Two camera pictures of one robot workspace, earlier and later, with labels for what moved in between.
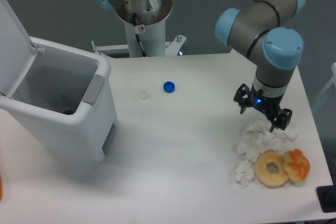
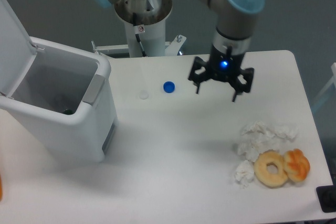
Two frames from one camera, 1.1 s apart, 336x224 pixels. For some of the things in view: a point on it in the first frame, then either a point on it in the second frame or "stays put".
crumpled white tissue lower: [244, 173] stays put
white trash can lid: [17, 53] stays put
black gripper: [266, 105] → [225, 65]
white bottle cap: [143, 94] stays put
